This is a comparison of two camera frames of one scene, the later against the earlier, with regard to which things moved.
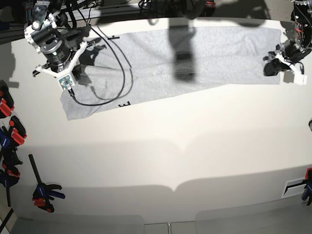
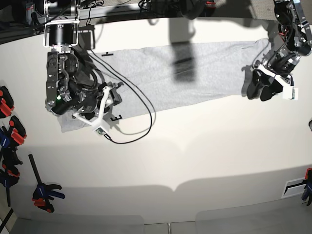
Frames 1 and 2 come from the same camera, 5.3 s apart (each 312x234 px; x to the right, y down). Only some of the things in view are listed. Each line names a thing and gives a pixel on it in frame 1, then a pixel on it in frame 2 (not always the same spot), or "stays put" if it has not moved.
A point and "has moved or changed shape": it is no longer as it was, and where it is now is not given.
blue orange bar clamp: x=43 y=194 stays put
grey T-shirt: x=124 y=66 has moved or changed shape
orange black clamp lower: x=18 y=131 stays put
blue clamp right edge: x=307 y=192 stays put
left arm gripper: x=44 y=35 → x=86 y=103
